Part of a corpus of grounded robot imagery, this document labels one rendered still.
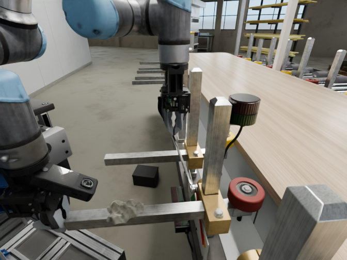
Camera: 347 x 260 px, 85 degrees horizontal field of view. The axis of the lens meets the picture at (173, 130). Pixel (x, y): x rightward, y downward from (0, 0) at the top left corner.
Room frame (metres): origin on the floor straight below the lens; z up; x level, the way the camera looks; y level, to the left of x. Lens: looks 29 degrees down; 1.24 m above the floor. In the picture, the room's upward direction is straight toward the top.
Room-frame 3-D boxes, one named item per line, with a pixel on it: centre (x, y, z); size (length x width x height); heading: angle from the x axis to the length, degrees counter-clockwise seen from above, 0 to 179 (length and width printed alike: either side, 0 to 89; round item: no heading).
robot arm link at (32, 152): (0.28, 0.27, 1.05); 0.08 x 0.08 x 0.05
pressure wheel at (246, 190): (0.32, -0.17, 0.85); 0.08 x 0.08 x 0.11
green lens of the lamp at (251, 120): (0.36, -0.14, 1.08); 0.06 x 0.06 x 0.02
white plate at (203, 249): (0.38, -0.07, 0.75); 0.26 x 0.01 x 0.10; 5
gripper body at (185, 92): (0.48, 0.00, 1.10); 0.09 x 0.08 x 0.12; 5
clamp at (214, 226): (0.33, -0.10, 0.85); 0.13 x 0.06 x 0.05; 5
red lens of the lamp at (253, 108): (0.36, -0.14, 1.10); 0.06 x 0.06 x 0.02
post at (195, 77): (0.60, -0.07, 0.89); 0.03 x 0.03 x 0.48; 5
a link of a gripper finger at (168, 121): (0.48, 0.01, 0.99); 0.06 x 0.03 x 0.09; 5
